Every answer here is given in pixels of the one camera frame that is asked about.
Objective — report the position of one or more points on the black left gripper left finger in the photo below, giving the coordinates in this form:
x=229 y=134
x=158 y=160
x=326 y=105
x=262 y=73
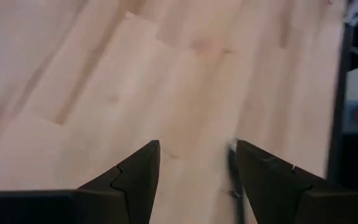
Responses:
x=129 y=186

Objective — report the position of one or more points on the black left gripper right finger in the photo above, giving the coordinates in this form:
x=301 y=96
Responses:
x=278 y=193

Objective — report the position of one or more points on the black aluminium table frame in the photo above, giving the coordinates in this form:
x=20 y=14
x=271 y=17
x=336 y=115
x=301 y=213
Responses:
x=340 y=109

